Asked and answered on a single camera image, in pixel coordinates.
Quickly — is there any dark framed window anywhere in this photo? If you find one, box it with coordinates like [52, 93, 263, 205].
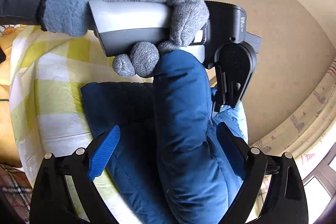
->
[303, 146, 336, 223]

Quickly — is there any yellow checkered bed quilt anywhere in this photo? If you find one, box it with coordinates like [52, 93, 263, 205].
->
[8, 25, 271, 224]

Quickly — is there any patterned cream curtain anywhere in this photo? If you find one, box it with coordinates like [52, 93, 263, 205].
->
[250, 56, 336, 180]

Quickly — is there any yellow cartoon bed sheet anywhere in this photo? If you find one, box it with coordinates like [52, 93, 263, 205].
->
[1, 24, 25, 168]

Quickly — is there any blue puffer down jacket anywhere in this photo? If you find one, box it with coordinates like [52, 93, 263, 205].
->
[80, 50, 248, 223]

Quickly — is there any grey gloved left hand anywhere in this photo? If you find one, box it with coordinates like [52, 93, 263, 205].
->
[103, 0, 209, 78]

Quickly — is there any plaid brown blanket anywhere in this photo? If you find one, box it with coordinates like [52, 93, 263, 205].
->
[1, 164, 33, 223]

